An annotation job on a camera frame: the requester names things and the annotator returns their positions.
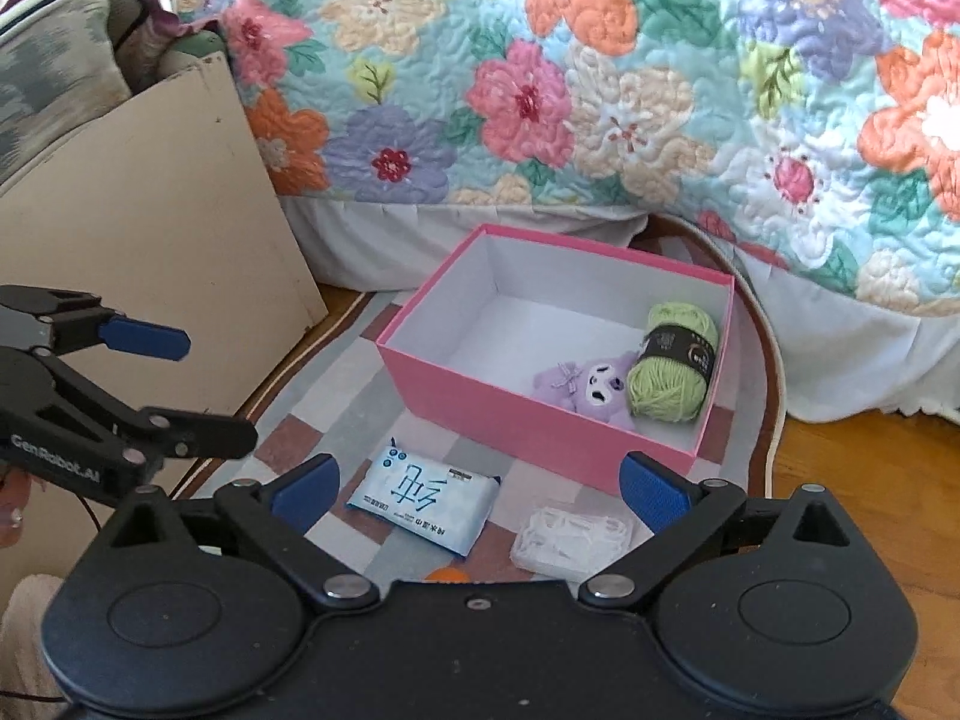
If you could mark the orange makeup sponge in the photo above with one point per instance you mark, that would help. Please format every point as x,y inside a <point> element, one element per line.
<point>446,577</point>

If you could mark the clear bag of floss picks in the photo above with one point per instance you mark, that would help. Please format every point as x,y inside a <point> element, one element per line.
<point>562,540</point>

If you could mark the checkered rug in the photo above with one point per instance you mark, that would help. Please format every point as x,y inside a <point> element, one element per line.
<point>337,405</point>

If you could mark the floral quilt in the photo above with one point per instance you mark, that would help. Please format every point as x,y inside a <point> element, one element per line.
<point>600,90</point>

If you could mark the blue white wet wipes packet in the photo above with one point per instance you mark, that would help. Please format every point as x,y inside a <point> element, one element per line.
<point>420,495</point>

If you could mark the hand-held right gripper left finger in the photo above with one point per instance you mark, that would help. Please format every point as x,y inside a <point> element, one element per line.
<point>307,496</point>

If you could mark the beige board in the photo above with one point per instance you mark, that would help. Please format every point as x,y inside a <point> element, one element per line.
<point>150,240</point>

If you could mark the person's left hand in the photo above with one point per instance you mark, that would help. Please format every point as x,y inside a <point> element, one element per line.
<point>11,501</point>

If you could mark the pink cardboard box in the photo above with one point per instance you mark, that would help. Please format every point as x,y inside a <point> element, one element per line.
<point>465,405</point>

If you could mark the green yarn ball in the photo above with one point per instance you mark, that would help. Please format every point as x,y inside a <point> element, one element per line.
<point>660,390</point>

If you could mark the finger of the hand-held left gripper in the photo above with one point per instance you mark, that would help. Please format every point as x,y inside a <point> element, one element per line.
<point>146,339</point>
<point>195,435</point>

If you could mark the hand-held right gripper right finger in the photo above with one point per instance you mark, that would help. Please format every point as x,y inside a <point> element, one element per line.
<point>652,496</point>

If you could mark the grey patterned pillow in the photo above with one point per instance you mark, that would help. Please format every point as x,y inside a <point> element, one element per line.
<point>52,90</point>

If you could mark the purple plush toy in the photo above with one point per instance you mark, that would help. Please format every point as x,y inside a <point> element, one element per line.
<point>592,390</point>

